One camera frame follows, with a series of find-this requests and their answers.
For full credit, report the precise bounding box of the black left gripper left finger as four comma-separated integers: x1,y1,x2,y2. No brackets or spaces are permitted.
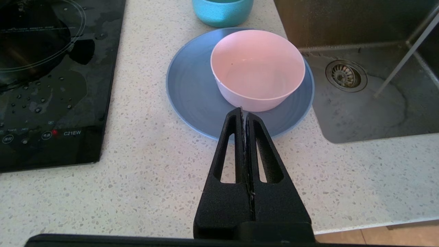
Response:
193,107,255,239

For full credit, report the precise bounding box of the metal sink drain strainer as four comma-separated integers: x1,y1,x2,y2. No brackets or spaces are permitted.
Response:
325,60,368,92

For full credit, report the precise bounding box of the blue round plate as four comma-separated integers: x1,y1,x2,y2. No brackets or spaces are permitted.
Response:
166,27,315,140

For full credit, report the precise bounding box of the stainless steel sink basin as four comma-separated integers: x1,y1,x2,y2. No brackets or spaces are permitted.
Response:
273,0,439,144

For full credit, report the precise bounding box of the teal plastic bowl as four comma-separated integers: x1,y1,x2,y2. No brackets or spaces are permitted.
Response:
191,0,254,28

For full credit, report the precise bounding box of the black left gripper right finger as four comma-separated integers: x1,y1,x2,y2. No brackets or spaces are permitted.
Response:
245,112,312,223

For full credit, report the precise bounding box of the black induction cooktop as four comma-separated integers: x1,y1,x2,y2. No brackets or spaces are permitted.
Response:
0,0,127,173

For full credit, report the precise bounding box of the pink plastic bowl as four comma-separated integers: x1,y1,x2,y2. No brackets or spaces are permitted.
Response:
210,30,306,112

